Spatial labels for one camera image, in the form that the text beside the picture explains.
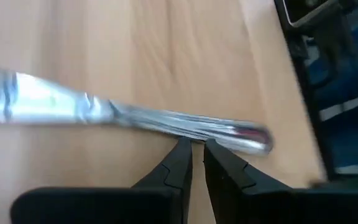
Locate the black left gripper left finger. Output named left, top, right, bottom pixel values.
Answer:
left=10, top=136, right=194, bottom=224

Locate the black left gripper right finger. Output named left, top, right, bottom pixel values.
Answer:
left=203, top=139, right=358, bottom=224

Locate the silver knife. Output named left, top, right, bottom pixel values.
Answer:
left=0, top=65, right=275, bottom=156

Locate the black table frame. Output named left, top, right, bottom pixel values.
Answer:
left=273, top=0, right=358, bottom=184

